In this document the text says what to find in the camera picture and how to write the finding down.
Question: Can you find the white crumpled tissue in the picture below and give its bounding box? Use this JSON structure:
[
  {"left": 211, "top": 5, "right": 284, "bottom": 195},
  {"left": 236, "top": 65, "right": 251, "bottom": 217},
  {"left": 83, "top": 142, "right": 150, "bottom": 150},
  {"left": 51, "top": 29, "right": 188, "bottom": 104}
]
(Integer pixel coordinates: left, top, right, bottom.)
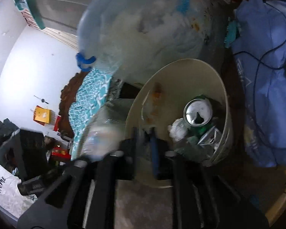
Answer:
[{"left": 167, "top": 118, "right": 189, "bottom": 142}]

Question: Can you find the teal patterned blanket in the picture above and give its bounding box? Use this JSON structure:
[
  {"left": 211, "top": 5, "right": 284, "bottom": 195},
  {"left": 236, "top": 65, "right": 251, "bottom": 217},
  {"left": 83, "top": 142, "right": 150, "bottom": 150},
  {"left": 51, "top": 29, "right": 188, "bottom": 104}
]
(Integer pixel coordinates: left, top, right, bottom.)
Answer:
[{"left": 68, "top": 68, "right": 112, "bottom": 160}]

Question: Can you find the silver foil wrapper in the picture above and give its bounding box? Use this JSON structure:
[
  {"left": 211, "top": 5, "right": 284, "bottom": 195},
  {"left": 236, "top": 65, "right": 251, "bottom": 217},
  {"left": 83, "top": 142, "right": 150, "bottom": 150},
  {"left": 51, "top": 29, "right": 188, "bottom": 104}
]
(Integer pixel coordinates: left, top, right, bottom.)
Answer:
[{"left": 198, "top": 126, "right": 222, "bottom": 158}]

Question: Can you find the red yellow wall calendar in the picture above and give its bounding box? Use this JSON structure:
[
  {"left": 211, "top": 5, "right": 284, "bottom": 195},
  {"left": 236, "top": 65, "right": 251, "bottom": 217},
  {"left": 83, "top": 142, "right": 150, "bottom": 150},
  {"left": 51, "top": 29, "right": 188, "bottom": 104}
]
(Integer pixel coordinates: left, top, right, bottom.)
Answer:
[{"left": 33, "top": 106, "right": 61, "bottom": 132}]

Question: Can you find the white home tote bag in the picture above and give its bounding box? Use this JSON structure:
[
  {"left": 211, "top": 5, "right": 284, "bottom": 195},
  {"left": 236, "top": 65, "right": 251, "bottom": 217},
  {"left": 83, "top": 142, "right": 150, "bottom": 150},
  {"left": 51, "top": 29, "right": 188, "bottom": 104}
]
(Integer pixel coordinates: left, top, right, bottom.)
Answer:
[{"left": 0, "top": 165, "right": 38, "bottom": 219}]

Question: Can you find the black cable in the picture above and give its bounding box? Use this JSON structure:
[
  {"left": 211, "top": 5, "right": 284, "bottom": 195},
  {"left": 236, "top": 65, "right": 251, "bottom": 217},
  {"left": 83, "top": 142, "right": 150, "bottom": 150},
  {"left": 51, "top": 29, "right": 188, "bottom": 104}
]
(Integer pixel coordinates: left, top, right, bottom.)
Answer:
[{"left": 232, "top": 2, "right": 286, "bottom": 148}]

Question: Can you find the carved wooden headboard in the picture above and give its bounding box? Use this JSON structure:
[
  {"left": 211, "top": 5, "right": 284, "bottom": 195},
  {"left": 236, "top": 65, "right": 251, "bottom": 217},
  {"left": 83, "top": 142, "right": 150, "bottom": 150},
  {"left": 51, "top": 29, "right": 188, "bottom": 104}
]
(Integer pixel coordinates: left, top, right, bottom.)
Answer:
[{"left": 58, "top": 72, "right": 88, "bottom": 139}]

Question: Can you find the clear crushed plastic bottle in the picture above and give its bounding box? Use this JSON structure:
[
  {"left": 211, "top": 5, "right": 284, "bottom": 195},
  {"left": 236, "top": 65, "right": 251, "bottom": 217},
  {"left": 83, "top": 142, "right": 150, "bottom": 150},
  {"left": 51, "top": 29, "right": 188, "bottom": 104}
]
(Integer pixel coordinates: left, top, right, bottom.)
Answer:
[{"left": 80, "top": 123, "right": 125, "bottom": 161}]

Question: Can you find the blue fabric pile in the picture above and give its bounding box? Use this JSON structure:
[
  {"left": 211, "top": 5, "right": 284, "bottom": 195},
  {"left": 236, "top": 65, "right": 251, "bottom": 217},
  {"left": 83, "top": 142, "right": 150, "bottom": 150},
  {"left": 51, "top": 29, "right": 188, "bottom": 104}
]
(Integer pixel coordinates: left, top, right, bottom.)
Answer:
[{"left": 231, "top": 0, "right": 286, "bottom": 168}]

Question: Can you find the beige round trash bin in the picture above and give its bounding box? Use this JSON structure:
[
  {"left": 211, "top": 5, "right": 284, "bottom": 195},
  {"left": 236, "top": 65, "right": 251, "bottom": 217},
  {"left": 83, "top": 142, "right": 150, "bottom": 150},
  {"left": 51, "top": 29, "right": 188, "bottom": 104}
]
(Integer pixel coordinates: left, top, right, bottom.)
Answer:
[{"left": 125, "top": 58, "right": 234, "bottom": 189}]

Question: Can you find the clear plastic storage box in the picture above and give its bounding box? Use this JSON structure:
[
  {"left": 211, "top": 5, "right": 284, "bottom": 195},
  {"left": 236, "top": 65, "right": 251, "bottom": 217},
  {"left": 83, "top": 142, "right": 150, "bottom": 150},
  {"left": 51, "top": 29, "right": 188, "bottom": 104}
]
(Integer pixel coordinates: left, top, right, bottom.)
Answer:
[{"left": 76, "top": 0, "right": 227, "bottom": 84}]

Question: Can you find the green aluminium can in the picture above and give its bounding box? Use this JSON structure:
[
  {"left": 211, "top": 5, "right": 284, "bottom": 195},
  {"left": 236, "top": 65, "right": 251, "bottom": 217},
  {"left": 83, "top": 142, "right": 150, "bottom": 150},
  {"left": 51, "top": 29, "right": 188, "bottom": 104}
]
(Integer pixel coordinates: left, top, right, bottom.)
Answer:
[{"left": 183, "top": 95, "right": 215, "bottom": 138}]

